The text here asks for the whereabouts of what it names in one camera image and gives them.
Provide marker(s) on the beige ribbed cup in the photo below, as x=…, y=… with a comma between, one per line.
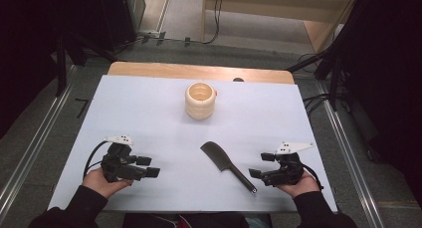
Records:
x=200, y=105

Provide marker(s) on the person's right hand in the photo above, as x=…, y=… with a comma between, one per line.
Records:
x=300, y=186

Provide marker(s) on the person's left hand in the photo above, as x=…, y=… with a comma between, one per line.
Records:
x=98, y=184

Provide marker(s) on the dark cabinet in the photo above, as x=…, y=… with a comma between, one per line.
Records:
x=119, y=15

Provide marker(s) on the metal floor rail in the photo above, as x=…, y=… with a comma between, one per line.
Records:
x=348, y=148
x=36, y=145

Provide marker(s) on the white board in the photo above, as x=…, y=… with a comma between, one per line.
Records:
x=166, y=131

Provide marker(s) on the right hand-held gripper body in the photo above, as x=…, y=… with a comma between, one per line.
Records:
x=287, y=170

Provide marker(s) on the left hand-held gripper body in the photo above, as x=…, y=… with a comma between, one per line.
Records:
x=116, y=166

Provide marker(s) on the black comb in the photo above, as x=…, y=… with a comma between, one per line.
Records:
x=220, y=158

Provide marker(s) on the black metal stand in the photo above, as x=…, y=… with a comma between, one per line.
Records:
x=61, y=65
x=335, y=65

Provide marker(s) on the wooden table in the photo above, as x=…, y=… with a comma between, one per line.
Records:
x=166, y=70

